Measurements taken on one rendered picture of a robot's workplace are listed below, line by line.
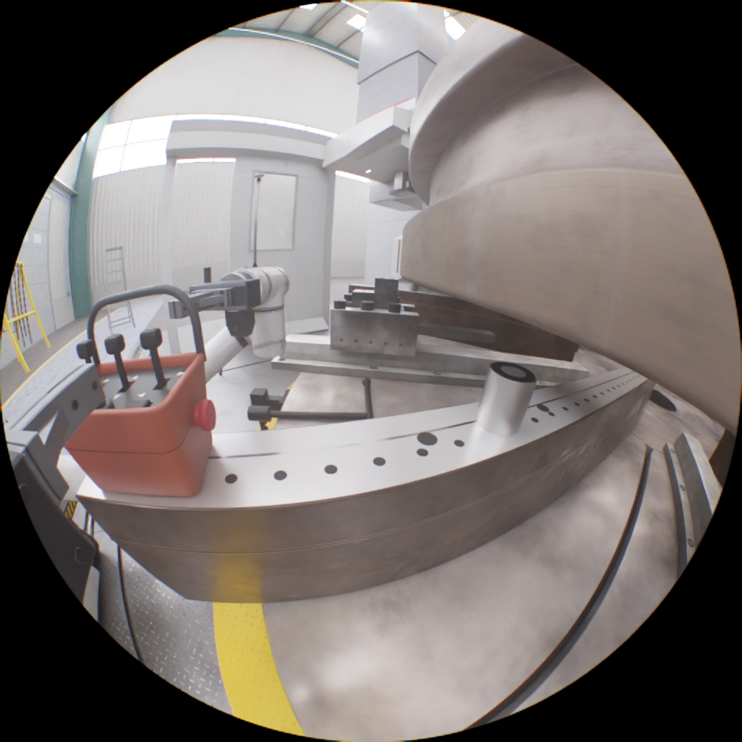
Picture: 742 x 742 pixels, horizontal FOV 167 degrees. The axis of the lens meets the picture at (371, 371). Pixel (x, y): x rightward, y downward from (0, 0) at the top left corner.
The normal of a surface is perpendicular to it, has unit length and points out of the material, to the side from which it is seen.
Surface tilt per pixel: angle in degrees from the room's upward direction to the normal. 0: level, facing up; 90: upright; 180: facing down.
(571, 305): 90
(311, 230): 90
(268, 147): 90
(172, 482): 97
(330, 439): 0
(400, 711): 0
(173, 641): 0
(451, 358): 72
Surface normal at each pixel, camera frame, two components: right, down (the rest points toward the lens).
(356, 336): -0.08, 0.40
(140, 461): 0.29, 0.51
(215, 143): 0.64, 0.35
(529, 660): 0.06, -0.91
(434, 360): -0.07, 0.10
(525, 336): -0.46, 0.34
